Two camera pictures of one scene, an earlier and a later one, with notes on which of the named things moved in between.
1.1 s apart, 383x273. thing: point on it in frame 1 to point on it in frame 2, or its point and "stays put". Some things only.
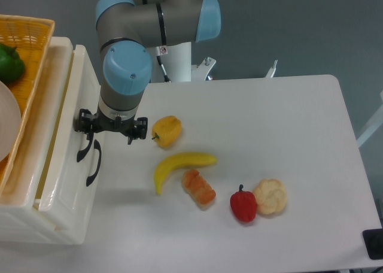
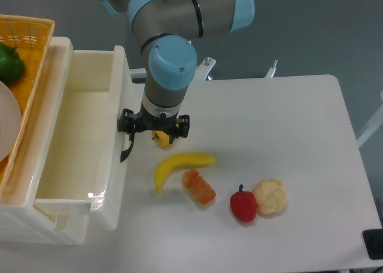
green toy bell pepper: (11, 65) stays put
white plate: (10, 123) stays put
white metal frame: (373, 127) stays put
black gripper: (88, 123) to (128, 122)
